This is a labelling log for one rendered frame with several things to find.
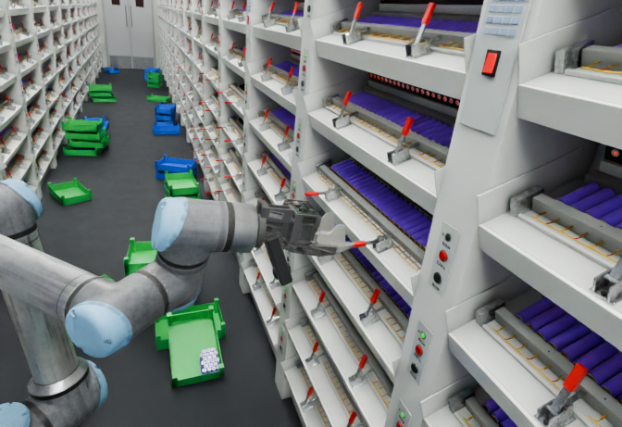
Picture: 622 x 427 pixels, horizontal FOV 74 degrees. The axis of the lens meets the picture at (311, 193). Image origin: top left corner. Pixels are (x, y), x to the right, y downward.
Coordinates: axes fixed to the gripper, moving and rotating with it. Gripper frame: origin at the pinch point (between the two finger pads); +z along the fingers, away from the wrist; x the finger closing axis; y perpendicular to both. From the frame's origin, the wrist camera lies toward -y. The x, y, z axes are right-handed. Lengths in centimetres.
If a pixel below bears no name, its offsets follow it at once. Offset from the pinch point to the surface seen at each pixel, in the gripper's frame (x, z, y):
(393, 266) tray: -6.4, 9.0, -1.4
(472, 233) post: -24.8, 4.6, 15.8
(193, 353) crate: 75, -7, -97
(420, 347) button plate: -20.7, 8.7, -9.5
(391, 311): -2.6, 16.5, -15.9
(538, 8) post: -25, -1, 46
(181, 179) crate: 245, 2, -82
